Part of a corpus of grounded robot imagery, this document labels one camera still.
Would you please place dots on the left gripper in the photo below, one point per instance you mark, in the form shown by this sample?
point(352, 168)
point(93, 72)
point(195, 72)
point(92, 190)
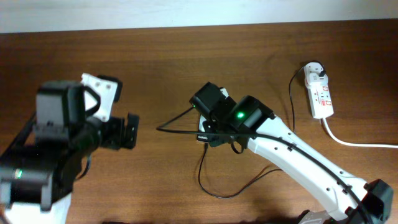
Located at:
point(118, 133)

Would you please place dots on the white charger plug adapter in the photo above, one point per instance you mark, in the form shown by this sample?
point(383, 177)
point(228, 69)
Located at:
point(315, 74)

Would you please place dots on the white power strip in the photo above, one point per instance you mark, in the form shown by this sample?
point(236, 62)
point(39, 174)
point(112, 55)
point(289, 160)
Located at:
point(320, 100)

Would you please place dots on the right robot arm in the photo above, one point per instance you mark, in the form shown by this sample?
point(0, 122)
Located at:
point(344, 197)

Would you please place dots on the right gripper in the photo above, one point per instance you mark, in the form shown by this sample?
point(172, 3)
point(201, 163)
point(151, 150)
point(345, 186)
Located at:
point(217, 142)

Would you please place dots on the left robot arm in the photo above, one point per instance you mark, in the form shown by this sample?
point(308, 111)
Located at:
point(37, 181)

